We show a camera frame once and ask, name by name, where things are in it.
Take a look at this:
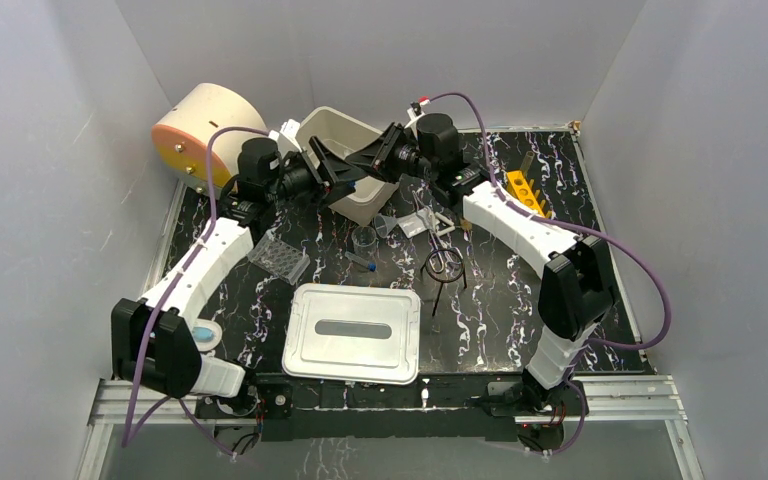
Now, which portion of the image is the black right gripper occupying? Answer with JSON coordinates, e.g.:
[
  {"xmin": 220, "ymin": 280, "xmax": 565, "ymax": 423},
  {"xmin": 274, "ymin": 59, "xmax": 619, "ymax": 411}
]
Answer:
[{"xmin": 344, "ymin": 123, "xmax": 437, "ymax": 185}]

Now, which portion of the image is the clear glass test tube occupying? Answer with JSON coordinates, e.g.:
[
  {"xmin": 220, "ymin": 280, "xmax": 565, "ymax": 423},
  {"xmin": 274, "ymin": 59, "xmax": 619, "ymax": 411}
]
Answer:
[{"xmin": 520, "ymin": 151, "xmax": 536, "ymax": 176}]

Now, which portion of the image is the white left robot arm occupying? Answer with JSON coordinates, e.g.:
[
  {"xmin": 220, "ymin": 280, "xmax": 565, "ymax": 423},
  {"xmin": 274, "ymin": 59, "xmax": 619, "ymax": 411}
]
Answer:
[{"xmin": 111, "ymin": 137, "xmax": 367, "ymax": 416}]

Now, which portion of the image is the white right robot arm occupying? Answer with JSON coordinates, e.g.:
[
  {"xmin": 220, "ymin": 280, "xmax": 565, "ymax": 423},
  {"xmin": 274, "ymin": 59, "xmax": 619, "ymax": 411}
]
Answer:
[{"xmin": 345, "ymin": 114, "xmax": 617, "ymax": 414}]

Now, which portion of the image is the beige plastic bin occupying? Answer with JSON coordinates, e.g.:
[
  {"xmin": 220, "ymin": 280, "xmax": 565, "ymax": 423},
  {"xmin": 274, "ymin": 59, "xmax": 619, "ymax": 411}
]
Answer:
[{"xmin": 294, "ymin": 106, "xmax": 405, "ymax": 227}]

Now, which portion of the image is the clear plastic funnel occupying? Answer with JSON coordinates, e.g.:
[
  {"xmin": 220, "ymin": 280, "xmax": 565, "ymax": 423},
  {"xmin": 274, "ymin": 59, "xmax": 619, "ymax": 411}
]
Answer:
[{"xmin": 372, "ymin": 213, "xmax": 398, "ymax": 238}]

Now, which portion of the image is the clear glass beaker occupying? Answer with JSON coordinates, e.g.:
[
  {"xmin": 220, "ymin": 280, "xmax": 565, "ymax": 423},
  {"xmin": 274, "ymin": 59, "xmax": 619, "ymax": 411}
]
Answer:
[{"xmin": 351, "ymin": 226, "xmax": 378, "ymax": 259}]

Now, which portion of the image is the yellow test tube rack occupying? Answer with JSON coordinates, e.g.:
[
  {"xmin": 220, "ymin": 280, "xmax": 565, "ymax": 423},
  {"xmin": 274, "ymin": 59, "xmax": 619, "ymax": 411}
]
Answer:
[{"xmin": 505, "ymin": 170, "xmax": 552, "ymax": 218}]

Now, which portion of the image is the white bin lid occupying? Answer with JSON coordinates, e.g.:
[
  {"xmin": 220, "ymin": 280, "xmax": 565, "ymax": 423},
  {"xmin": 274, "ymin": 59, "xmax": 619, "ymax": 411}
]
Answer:
[{"xmin": 282, "ymin": 283, "xmax": 422, "ymax": 385}]

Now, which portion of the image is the beige cylindrical centrifuge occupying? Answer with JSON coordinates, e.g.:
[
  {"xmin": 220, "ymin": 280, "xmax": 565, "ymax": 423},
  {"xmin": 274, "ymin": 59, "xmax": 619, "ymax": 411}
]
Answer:
[{"xmin": 150, "ymin": 83, "xmax": 267, "ymax": 195}]

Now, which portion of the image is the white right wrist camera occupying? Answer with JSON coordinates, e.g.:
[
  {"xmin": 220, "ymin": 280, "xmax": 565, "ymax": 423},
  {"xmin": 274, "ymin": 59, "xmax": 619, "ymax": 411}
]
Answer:
[{"xmin": 405, "ymin": 96, "xmax": 430, "ymax": 128}]

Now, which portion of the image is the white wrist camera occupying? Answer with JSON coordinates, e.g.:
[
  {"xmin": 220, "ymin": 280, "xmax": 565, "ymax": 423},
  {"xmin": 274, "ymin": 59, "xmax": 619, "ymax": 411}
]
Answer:
[
  {"xmin": 405, "ymin": 96, "xmax": 430, "ymax": 128},
  {"xmin": 270, "ymin": 119, "xmax": 303, "ymax": 157}
]

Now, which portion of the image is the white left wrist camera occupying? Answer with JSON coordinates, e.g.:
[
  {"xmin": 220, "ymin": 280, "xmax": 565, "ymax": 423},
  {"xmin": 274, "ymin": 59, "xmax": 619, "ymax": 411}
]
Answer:
[{"xmin": 270, "ymin": 119, "xmax": 303, "ymax": 157}]

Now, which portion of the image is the black wire tripod stand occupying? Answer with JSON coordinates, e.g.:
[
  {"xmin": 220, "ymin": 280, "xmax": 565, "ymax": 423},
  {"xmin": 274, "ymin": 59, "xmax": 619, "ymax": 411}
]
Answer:
[{"xmin": 420, "ymin": 247, "xmax": 468, "ymax": 317}]

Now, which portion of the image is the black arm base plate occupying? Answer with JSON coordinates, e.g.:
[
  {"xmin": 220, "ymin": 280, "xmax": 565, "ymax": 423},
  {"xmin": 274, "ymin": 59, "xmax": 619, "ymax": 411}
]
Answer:
[{"xmin": 196, "ymin": 372, "xmax": 589, "ymax": 449}]

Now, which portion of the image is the aluminium frame rail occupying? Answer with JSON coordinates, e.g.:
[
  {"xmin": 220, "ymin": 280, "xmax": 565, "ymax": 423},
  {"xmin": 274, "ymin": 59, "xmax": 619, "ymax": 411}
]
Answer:
[{"xmin": 89, "ymin": 377, "xmax": 690, "ymax": 425}]

